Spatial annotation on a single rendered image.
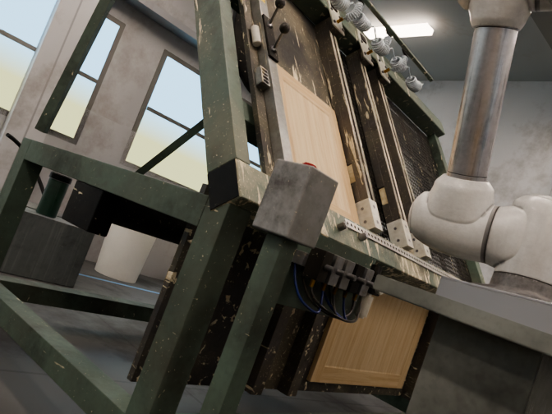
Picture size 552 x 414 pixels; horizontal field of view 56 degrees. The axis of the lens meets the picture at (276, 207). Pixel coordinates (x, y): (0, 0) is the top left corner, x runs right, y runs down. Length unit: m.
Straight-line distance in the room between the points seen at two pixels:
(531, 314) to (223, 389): 0.70
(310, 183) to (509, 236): 0.50
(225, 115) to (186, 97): 3.98
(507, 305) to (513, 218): 0.24
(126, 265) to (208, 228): 3.34
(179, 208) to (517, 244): 0.88
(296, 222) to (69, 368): 0.88
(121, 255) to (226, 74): 3.28
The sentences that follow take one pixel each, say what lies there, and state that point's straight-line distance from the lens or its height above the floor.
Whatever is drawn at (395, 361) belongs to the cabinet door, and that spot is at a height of 0.39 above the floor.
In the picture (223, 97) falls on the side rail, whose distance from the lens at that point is 1.54.
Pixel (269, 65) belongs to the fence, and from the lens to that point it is 1.86.
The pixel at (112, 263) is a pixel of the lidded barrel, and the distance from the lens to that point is 4.70.
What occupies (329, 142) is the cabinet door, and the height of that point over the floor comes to 1.18.
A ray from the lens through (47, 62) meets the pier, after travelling 4.80.
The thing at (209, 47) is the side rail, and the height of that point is 1.23.
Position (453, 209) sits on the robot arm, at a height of 0.97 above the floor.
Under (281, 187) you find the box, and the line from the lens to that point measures 1.26.
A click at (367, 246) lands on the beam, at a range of 1.90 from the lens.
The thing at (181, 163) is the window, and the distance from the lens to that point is 5.49.
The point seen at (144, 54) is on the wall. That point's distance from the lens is 5.28.
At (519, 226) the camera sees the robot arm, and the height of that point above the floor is 0.98.
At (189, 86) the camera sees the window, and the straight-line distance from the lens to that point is 5.49.
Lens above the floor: 0.72
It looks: 4 degrees up
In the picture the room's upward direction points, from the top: 21 degrees clockwise
